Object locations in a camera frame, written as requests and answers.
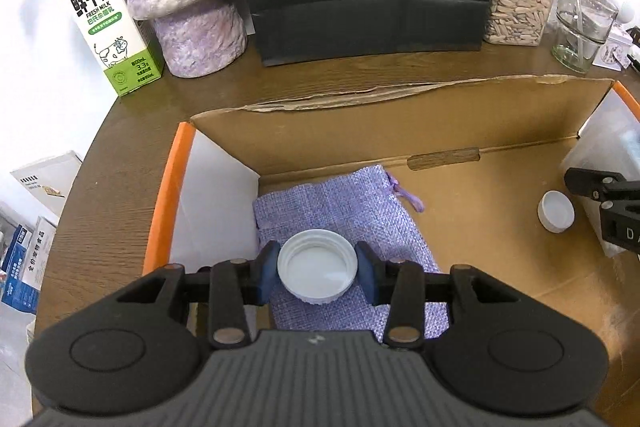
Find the clear glass cup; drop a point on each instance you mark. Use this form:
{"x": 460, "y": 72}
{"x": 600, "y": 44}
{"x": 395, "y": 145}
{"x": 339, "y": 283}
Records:
{"x": 575, "y": 52}

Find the large white screw lid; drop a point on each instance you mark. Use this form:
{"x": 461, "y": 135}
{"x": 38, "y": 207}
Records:
{"x": 317, "y": 269}

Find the clear plastic container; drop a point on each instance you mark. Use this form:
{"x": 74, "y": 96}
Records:
{"x": 610, "y": 142}

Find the white patterned tin box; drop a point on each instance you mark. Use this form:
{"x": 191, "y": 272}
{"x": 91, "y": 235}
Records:
{"x": 617, "y": 49}

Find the wooden desktop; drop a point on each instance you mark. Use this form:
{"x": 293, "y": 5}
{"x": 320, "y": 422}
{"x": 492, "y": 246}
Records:
{"x": 100, "y": 167}

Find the red cardboard box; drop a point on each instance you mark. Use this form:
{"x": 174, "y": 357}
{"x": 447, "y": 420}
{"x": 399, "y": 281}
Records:
{"x": 500, "y": 232}

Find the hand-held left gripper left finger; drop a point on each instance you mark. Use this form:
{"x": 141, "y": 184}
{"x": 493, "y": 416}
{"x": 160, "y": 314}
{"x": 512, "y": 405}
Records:
{"x": 267, "y": 269}

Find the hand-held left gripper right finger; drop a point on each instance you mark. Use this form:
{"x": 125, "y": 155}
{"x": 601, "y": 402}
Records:
{"x": 367, "y": 277}

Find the white flat printed box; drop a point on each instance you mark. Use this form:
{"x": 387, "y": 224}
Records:
{"x": 45, "y": 179}

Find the small white bottle cap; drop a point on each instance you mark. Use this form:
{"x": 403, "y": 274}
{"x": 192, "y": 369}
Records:
{"x": 556, "y": 212}

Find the green white milk carton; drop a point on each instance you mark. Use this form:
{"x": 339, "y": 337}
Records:
{"x": 100, "y": 17}

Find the clear jar of seeds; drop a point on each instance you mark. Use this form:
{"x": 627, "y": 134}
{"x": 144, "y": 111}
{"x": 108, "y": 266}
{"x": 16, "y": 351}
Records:
{"x": 517, "y": 7}

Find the white printed carton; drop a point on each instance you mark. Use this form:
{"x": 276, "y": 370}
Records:
{"x": 45, "y": 252}

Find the blue white printed box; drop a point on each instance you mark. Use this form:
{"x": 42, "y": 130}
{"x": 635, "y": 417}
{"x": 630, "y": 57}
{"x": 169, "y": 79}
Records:
{"x": 17, "y": 272}

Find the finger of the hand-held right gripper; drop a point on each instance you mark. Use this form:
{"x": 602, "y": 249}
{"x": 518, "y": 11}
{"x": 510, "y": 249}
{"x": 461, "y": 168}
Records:
{"x": 590, "y": 184}

